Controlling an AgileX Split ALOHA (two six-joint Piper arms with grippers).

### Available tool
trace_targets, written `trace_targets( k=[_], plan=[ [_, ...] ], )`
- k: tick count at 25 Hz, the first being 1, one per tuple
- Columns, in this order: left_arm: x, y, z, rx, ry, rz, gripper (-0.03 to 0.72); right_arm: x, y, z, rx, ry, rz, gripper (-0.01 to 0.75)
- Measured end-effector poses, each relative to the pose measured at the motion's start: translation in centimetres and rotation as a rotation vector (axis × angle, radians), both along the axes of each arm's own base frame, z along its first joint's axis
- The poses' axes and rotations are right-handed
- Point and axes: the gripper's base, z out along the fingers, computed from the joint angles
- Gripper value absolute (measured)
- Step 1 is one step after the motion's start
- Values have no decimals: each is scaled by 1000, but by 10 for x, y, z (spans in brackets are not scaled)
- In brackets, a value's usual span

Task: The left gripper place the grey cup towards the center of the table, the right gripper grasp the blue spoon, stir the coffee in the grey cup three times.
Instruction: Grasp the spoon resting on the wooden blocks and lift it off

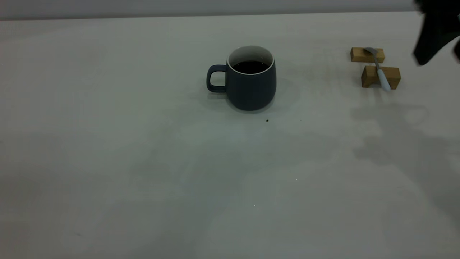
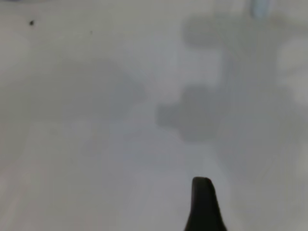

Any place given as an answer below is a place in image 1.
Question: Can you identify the grey spoon with white handle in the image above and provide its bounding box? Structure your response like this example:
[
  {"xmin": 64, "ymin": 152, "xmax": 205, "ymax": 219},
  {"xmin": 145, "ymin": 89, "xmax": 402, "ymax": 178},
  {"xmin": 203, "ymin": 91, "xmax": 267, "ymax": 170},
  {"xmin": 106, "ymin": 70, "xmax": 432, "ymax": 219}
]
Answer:
[{"xmin": 364, "ymin": 47, "xmax": 391, "ymax": 92}]

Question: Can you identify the dark grey ceramic mug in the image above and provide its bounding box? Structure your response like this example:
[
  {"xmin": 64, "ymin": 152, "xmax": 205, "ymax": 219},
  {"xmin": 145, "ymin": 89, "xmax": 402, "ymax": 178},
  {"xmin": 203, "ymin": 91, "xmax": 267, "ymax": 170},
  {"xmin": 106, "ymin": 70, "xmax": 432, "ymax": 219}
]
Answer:
[{"xmin": 206, "ymin": 45, "xmax": 277, "ymax": 111}]

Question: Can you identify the dark coffee liquid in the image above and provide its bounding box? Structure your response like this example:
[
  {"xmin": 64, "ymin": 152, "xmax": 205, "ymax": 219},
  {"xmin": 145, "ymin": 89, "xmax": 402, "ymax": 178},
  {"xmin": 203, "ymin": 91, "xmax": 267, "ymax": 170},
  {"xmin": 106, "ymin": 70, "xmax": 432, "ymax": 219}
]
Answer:
[{"xmin": 233, "ymin": 60, "xmax": 270, "ymax": 74}]

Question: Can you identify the arched wooden block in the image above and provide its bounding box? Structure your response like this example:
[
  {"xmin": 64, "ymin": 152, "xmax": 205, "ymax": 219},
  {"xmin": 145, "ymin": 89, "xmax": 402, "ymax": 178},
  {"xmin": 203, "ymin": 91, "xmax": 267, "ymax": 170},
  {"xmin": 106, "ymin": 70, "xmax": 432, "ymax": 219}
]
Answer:
[{"xmin": 361, "ymin": 65, "xmax": 401, "ymax": 90}]

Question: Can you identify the flat rectangular wooden block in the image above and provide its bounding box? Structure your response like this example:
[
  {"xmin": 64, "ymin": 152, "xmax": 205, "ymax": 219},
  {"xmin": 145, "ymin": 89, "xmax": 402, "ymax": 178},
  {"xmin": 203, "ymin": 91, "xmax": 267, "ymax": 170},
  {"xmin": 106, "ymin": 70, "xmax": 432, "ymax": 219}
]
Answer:
[{"xmin": 350, "ymin": 47, "xmax": 385, "ymax": 64}]

